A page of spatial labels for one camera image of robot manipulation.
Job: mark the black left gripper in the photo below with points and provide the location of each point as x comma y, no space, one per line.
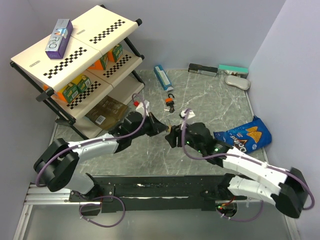
156,126

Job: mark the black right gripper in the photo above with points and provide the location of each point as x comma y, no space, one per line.
171,137

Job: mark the brass padlock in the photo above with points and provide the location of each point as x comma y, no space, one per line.
169,125

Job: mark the small black key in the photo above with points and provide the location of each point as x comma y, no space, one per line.
170,109

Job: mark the orange black padlock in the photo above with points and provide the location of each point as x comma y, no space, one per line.
169,101

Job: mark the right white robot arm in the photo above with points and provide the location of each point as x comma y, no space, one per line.
286,189

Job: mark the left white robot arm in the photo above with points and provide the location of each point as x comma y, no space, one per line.
56,167

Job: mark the blue long box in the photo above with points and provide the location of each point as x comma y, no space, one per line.
163,78

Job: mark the brown paper package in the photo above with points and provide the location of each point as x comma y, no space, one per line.
107,113

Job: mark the black long box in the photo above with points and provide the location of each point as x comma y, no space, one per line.
202,70

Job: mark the blue chips bag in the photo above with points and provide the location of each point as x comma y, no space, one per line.
248,137

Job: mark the teal white box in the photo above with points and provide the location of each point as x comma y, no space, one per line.
233,70

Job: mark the grey oval case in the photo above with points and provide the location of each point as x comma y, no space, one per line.
238,82

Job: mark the orange green box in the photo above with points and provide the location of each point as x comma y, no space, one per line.
115,53
100,64

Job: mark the green scrub daddy box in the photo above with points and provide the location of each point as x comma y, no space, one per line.
68,93
82,82

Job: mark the beige checkered shelf rack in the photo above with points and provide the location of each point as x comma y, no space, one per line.
95,32

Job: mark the green Scrub Daddy box front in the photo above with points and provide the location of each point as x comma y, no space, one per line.
68,93

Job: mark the purple silver box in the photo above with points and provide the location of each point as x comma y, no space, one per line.
59,39

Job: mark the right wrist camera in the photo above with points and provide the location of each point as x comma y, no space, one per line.
187,114

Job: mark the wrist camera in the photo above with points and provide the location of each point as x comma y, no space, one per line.
142,107
187,114

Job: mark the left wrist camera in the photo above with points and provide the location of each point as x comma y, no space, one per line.
142,107

